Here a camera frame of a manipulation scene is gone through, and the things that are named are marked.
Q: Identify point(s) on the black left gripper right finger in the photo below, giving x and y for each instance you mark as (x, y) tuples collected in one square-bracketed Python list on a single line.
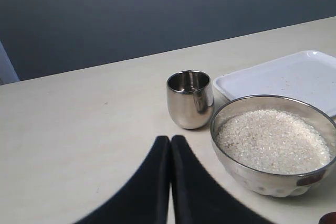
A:
[(197, 197)]

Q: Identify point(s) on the white rice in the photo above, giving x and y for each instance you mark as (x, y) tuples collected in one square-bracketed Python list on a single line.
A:
[(274, 141)]

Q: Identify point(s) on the small steel cup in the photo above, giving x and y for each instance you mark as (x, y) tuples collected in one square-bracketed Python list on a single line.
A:
[(190, 99)]

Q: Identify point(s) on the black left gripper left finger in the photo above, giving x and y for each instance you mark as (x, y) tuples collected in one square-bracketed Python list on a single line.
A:
[(145, 196)]

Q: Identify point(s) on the steel bowl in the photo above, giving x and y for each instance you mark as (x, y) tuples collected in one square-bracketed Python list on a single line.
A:
[(269, 184)]

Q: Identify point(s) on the white plastic tray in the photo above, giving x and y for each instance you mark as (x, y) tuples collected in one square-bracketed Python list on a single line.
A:
[(308, 76)]

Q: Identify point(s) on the brown wooden spoon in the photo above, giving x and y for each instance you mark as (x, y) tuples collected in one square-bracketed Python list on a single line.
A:
[(329, 218)]

